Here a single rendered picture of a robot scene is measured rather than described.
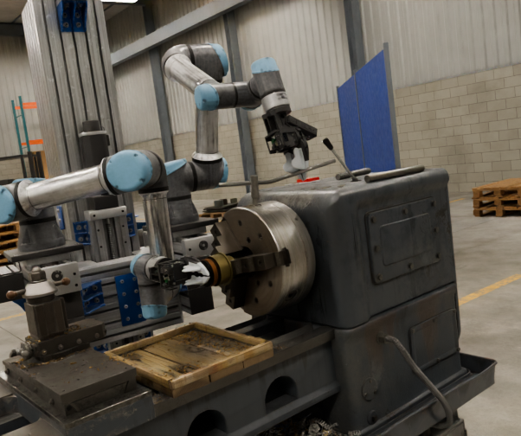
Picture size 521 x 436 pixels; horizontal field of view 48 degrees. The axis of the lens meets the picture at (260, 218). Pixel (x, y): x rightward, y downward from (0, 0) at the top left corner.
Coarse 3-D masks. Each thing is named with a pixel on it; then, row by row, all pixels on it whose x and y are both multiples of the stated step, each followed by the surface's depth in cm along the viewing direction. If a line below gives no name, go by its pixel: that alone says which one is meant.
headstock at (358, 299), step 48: (288, 192) 175; (336, 192) 159; (384, 192) 170; (432, 192) 188; (336, 240) 159; (384, 240) 171; (432, 240) 187; (336, 288) 161; (384, 288) 173; (432, 288) 188
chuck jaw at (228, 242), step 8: (216, 224) 166; (224, 224) 168; (216, 232) 166; (224, 232) 166; (232, 232) 167; (216, 240) 163; (224, 240) 164; (232, 240) 165; (216, 248) 161; (224, 248) 162; (232, 248) 163; (240, 248) 164; (248, 248) 168; (232, 256) 165
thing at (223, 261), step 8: (216, 256) 157; (224, 256) 157; (208, 264) 154; (216, 264) 155; (224, 264) 156; (216, 272) 154; (224, 272) 155; (232, 272) 156; (208, 280) 159; (216, 280) 155; (224, 280) 156
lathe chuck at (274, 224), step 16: (240, 208) 162; (256, 208) 161; (272, 208) 162; (240, 224) 164; (256, 224) 158; (272, 224) 156; (288, 224) 159; (240, 240) 165; (256, 240) 159; (272, 240) 154; (288, 240) 156; (240, 256) 169; (288, 256) 155; (304, 256) 158; (256, 272) 162; (272, 272) 156; (288, 272) 154; (304, 272) 158; (256, 288) 163; (272, 288) 158; (288, 288) 156; (256, 304) 164; (272, 304) 159; (288, 304) 163
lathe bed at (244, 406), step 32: (256, 320) 184; (288, 352) 153; (320, 352) 163; (224, 384) 140; (256, 384) 148; (288, 384) 159; (320, 384) 162; (160, 416) 131; (192, 416) 136; (224, 416) 142; (256, 416) 148; (288, 416) 153
